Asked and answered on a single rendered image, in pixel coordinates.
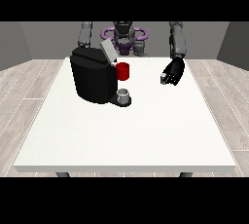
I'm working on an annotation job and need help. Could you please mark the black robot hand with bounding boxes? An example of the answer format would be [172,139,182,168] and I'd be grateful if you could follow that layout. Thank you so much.
[160,57,186,87]

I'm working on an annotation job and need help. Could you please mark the red pod holder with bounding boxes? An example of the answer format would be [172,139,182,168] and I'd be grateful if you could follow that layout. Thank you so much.
[116,61,130,82]

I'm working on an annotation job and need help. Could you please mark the pale grey machine lid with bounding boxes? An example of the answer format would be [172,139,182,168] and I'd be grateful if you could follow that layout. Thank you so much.
[99,38,119,64]

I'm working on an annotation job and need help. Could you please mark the black coffee machine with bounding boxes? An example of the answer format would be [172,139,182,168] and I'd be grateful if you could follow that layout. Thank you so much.
[69,46,132,108]

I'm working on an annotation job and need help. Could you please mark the small grey cup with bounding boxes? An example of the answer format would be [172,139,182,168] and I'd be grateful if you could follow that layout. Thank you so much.
[117,88,130,104]

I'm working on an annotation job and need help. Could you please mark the grey robot trunk purple rings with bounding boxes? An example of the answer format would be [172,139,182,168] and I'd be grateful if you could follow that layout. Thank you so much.
[100,21,151,58]

